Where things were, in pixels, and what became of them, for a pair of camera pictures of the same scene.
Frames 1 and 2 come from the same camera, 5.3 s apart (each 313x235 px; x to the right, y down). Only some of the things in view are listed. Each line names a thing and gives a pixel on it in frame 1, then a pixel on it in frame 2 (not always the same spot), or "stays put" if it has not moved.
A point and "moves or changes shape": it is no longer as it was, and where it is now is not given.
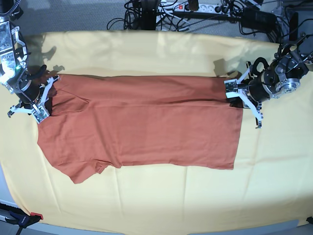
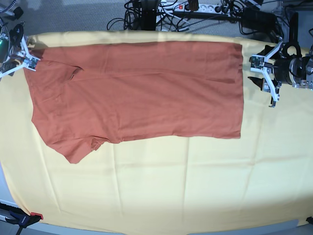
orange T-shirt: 96,122 moves or changes shape
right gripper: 257,88 to 281,67
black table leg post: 148,14 stays put
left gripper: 31,90 to 16,55
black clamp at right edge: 310,220 stays put
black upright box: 293,26 stays put
